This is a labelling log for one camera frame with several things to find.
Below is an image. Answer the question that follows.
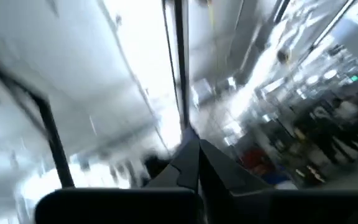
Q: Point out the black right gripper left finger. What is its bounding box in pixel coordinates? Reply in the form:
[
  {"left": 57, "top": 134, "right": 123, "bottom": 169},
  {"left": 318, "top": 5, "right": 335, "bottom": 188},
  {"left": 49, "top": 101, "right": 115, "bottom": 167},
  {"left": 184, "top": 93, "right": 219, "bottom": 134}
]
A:
[{"left": 34, "top": 136, "right": 204, "bottom": 224}]

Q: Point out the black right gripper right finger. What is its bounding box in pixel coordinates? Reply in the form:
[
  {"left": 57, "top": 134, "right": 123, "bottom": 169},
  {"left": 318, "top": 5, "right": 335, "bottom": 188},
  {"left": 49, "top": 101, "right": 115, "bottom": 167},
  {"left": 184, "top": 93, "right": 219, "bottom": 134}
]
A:
[{"left": 199, "top": 139, "right": 358, "bottom": 224}]

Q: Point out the black frame post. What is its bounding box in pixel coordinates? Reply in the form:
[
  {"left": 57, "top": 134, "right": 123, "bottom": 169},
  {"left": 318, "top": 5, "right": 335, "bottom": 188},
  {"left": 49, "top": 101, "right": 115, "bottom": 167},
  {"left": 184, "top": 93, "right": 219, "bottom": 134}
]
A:
[{"left": 0, "top": 58, "right": 76, "bottom": 189}]

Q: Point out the black overhead frame beam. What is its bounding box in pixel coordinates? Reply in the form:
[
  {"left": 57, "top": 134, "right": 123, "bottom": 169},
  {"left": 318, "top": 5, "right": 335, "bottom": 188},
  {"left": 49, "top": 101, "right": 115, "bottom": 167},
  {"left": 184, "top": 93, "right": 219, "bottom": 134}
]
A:
[{"left": 172, "top": 0, "right": 191, "bottom": 129}]

